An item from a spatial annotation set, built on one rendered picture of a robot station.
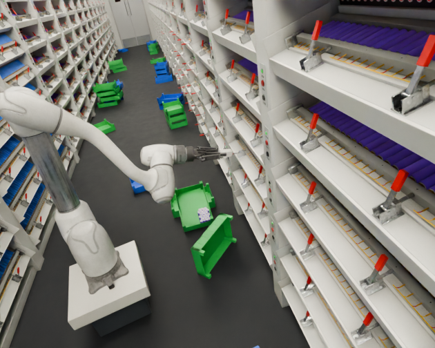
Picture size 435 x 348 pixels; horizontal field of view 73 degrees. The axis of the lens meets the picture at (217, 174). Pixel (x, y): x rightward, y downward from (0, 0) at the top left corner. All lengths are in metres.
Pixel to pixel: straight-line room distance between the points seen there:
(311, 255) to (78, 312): 0.97
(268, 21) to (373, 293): 0.65
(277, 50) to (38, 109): 0.80
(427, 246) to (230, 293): 1.18
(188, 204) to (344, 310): 1.36
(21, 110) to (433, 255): 1.14
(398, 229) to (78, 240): 1.14
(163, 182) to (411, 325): 0.98
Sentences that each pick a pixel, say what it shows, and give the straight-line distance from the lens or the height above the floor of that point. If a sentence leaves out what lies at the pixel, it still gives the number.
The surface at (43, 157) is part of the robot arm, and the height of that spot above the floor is 0.82.
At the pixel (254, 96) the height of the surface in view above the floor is 0.94.
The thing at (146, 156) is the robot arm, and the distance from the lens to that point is 1.39.
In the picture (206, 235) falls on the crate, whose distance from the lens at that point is 1.59.
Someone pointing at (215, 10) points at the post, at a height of 1.20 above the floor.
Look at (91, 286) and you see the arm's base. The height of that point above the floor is 0.28.
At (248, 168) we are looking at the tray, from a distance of 1.42.
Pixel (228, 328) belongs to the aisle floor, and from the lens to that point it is 1.50.
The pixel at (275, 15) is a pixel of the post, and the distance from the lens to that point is 0.83.
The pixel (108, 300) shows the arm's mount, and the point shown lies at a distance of 1.42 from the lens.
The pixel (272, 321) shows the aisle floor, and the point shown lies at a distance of 1.50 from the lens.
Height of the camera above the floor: 1.30
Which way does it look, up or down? 33 degrees down
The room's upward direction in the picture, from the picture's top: 10 degrees counter-clockwise
